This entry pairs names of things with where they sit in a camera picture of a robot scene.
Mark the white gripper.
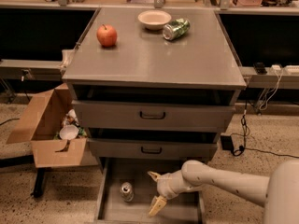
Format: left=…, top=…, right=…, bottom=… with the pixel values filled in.
left=148, top=171, right=203, bottom=217

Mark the silver 7up can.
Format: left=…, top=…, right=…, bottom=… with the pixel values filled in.
left=120, top=182, right=135, bottom=203

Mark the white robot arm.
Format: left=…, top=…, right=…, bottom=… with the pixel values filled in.
left=149, top=160, right=299, bottom=224

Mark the grey bottom drawer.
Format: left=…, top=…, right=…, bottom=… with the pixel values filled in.
left=93, top=158, right=206, bottom=224

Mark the grey drawer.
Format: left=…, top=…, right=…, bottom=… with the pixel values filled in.
left=93, top=158, right=206, bottom=224
left=72, top=100, right=235, bottom=133
left=88, top=138, right=217, bottom=161

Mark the grey middle drawer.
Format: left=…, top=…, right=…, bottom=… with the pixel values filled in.
left=88, top=138, right=217, bottom=161

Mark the grey top drawer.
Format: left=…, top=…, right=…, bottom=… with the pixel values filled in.
left=72, top=100, right=235, bottom=133

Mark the grey drawer cabinet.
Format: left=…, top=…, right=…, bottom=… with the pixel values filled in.
left=61, top=7, right=247, bottom=179

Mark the green soda can lying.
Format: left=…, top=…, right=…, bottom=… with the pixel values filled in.
left=163, top=18, right=190, bottom=41

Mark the black power adapter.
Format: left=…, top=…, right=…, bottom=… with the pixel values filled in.
left=221, top=135, right=234, bottom=152

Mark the white bowl in box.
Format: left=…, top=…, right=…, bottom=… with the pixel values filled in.
left=59, top=125, right=78, bottom=140

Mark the cardboard box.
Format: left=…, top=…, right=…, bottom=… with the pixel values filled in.
left=7, top=84, right=97, bottom=168

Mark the red apple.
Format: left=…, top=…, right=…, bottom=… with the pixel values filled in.
left=96, top=24, right=118, bottom=47

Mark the white ceramic bowl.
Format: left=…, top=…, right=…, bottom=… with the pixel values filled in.
left=138, top=10, right=172, bottom=31

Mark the black floor cable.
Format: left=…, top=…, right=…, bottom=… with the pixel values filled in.
left=230, top=100, right=299, bottom=160

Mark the black device on rail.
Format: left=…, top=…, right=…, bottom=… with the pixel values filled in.
left=253, top=63, right=267, bottom=75

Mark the white charger with cable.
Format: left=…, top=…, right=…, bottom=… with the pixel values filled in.
left=257, top=64, right=285, bottom=112

